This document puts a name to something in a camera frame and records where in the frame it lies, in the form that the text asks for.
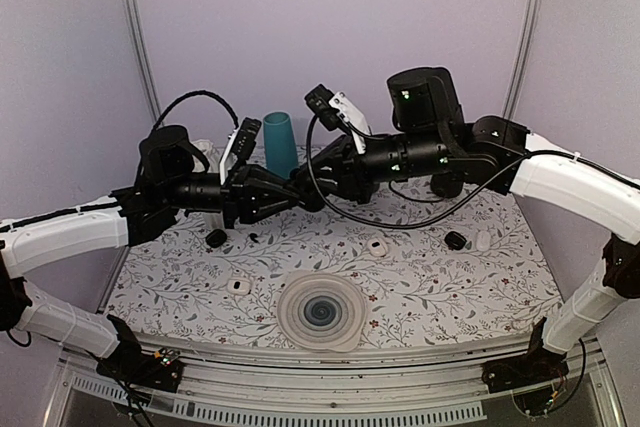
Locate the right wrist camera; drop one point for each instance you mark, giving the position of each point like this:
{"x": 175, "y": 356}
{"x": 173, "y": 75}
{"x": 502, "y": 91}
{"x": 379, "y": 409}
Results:
{"x": 336, "y": 111}

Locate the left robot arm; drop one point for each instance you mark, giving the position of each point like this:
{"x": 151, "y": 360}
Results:
{"x": 174, "y": 176}

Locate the black case near right gripper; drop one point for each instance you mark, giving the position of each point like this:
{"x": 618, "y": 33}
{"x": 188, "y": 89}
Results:
{"x": 455, "y": 240}

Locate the aluminium right frame post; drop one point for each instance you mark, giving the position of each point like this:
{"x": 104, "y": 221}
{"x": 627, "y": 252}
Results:
{"x": 527, "y": 26}

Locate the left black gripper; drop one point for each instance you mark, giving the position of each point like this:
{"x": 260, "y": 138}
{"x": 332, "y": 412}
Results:
{"x": 243, "y": 195}

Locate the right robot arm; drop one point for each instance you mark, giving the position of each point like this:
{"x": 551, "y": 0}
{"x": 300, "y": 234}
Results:
{"x": 432, "y": 139}

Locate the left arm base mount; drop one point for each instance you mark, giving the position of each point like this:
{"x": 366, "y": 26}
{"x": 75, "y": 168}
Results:
{"x": 161, "y": 370}

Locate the small black earbud case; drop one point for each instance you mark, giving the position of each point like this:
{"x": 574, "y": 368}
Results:
{"x": 216, "y": 238}

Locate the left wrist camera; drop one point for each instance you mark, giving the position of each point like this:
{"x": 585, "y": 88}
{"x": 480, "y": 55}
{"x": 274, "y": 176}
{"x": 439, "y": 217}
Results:
{"x": 239, "y": 147}

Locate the white ribbed vase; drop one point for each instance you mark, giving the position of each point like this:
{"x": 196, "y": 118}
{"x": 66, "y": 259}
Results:
{"x": 208, "y": 149}

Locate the black oval earbud case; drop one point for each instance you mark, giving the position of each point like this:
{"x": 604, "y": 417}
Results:
{"x": 301, "y": 186}

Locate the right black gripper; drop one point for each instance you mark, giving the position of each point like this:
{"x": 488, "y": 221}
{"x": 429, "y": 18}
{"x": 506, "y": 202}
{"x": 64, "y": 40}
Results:
{"x": 350, "y": 182}

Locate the cream swirl ceramic plate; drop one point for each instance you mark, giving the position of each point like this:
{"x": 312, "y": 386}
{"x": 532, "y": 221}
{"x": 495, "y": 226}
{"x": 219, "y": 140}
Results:
{"x": 321, "y": 312}

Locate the white earbud charging case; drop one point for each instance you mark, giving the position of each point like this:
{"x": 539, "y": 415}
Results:
{"x": 377, "y": 247}

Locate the aluminium frame post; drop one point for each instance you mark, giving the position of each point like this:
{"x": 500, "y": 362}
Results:
{"x": 527, "y": 26}
{"x": 142, "y": 60}

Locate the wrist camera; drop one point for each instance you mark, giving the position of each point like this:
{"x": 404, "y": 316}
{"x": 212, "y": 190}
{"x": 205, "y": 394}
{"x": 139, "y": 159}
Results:
{"x": 239, "y": 147}
{"x": 336, "y": 111}

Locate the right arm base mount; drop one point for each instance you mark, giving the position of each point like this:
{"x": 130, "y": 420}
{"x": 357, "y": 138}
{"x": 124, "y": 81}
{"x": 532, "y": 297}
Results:
{"x": 537, "y": 364}

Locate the aluminium front rail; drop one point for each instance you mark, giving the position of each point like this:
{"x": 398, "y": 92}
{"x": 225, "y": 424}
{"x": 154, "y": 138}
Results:
{"x": 415, "y": 386}

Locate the aluminium left frame post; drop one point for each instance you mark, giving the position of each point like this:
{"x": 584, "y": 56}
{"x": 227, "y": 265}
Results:
{"x": 142, "y": 60}

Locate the teal tapered vase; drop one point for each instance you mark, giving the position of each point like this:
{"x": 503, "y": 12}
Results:
{"x": 279, "y": 144}

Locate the small white open case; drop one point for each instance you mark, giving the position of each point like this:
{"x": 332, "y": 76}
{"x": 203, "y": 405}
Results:
{"x": 239, "y": 286}

